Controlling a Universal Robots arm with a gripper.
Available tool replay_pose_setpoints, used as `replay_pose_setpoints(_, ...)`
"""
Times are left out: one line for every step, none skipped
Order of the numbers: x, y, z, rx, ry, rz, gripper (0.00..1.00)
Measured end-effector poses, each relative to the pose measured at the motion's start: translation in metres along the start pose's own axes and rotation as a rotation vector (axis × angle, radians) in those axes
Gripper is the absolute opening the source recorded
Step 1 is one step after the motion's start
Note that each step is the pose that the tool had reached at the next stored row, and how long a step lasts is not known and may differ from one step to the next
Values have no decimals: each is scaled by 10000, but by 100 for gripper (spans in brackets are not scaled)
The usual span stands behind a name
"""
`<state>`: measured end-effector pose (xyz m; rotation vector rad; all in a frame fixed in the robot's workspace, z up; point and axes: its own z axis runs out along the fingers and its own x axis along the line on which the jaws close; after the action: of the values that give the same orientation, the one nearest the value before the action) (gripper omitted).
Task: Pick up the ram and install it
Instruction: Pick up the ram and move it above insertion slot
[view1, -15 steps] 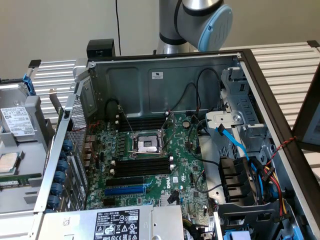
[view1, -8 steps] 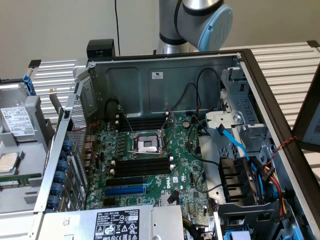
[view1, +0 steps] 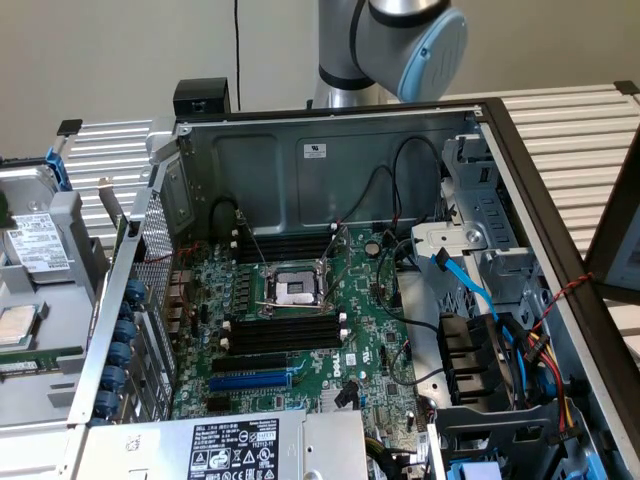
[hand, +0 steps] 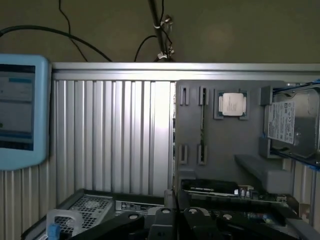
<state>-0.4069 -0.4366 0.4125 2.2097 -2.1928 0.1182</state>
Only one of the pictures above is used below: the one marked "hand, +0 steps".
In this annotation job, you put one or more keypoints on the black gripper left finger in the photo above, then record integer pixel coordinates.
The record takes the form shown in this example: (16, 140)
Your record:
(160, 225)

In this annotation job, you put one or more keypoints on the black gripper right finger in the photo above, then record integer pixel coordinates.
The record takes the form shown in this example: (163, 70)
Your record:
(200, 225)

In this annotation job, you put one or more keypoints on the open metal PC case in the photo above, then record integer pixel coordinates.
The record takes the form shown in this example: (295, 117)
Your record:
(130, 207)

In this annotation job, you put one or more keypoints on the silver power supply with label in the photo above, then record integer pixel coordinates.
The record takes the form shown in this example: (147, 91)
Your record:
(95, 207)

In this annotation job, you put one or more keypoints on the grey parts rack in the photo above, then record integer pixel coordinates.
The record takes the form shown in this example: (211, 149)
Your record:
(225, 140)

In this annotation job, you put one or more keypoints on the blue plastic latch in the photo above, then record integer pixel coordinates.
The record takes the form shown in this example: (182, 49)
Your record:
(53, 231)

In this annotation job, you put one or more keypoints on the silver CPU chip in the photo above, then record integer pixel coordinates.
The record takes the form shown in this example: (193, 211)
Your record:
(232, 103)

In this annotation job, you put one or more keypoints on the hard disk with blue rails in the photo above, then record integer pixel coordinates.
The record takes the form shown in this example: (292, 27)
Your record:
(282, 120)

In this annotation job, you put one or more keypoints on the blue framed teach pendant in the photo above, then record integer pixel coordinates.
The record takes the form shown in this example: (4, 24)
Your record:
(41, 112)

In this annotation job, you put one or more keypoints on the metal pole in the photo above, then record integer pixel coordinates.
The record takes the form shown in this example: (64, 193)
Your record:
(155, 20)

